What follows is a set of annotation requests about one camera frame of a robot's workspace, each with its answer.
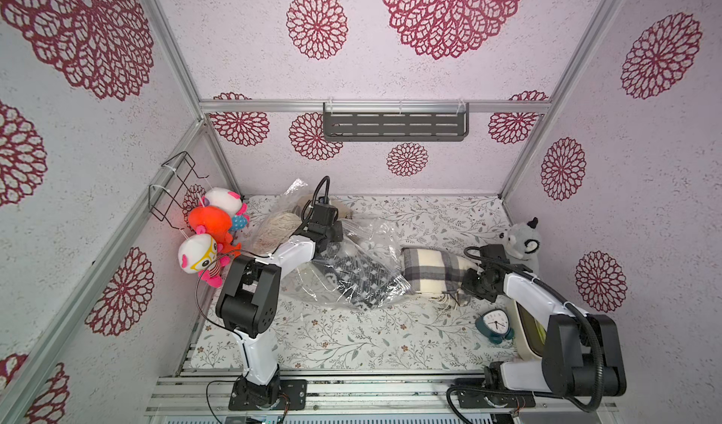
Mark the white box with green inside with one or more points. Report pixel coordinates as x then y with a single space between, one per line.
529 334

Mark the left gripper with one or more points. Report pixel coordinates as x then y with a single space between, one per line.
337 230

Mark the black wire basket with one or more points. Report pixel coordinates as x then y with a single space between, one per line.
164 200

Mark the grey wall shelf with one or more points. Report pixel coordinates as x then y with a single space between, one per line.
400 126

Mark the white pink plush toy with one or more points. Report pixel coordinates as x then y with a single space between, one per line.
231 203

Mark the grey cream plaid scarf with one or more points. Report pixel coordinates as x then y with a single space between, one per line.
436 274

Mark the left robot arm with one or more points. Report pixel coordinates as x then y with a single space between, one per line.
248 301

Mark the clear plastic vacuum bag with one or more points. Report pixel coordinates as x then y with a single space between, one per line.
375 238

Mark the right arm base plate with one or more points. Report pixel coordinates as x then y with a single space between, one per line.
474 393

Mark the white plush doll with glasses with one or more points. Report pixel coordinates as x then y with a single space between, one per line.
199 255

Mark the red orange plush toy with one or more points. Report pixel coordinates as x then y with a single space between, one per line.
213 226

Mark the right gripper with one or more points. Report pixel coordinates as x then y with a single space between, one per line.
471 285

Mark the cream knitted scarf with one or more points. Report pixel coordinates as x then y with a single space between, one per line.
275 230

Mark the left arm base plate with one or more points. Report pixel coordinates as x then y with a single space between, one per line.
281 394

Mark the black white houndstooth scarf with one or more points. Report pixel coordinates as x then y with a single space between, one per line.
362 282

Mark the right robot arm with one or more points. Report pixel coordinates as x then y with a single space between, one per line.
582 360

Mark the teal alarm clock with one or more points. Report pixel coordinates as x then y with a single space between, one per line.
495 325

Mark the grey raccoon plush toy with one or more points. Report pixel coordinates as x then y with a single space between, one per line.
522 243

